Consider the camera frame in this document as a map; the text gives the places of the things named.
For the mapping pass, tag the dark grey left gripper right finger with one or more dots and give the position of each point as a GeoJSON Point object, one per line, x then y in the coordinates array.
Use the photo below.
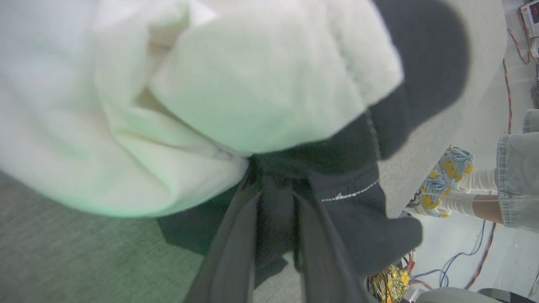
{"type": "Point", "coordinates": [324, 261]}

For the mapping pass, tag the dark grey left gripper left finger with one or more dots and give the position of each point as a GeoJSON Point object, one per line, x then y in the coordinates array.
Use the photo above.
{"type": "Point", "coordinates": [229, 252]}

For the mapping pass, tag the white and dark grey garment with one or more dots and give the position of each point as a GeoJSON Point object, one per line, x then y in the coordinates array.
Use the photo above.
{"type": "Point", "coordinates": [252, 84]}

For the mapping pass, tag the gold foil bundle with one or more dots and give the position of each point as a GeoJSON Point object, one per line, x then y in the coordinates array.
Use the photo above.
{"type": "Point", "coordinates": [389, 284]}

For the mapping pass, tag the yellow blue patterned sneaker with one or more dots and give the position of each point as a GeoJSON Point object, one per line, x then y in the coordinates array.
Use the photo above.
{"type": "Point", "coordinates": [457, 166]}
{"type": "Point", "coordinates": [433, 193]}

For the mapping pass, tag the white ribbed sock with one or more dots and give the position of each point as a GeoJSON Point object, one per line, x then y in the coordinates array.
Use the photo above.
{"type": "Point", "coordinates": [459, 205]}
{"type": "Point", "coordinates": [480, 180]}

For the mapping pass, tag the bare lower leg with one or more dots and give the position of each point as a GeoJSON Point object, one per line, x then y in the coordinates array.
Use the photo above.
{"type": "Point", "coordinates": [488, 211]}

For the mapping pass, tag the light denim shorts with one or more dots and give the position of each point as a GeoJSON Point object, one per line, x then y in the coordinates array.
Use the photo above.
{"type": "Point", "coordinates": [520, 181]}

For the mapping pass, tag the white device with red display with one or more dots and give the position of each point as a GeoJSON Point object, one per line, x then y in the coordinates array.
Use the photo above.
{"type": "Point", "coordinates": [531, 25]}

